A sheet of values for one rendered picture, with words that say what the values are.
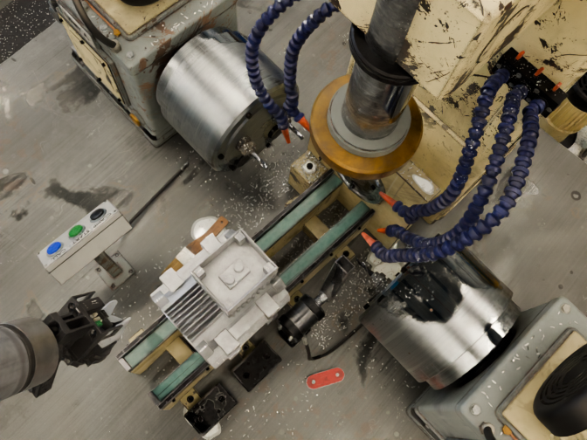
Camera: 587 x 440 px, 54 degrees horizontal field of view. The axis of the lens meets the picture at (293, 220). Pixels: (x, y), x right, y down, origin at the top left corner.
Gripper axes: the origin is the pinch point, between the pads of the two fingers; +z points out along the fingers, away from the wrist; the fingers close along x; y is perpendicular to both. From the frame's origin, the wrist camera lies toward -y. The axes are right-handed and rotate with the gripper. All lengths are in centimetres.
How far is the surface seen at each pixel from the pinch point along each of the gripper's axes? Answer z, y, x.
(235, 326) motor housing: 16.1, 8.6, -12.1
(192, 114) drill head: 21.9, 28.7, 24.4
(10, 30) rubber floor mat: 117, -29, 157
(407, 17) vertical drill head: -19, 64, -6
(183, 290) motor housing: 13.4, 6.7, -0.8
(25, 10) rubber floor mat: 122, -20, 161
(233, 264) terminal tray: 13.9, 17.3, -4.3
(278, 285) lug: 19.4, 18.9, -12.0
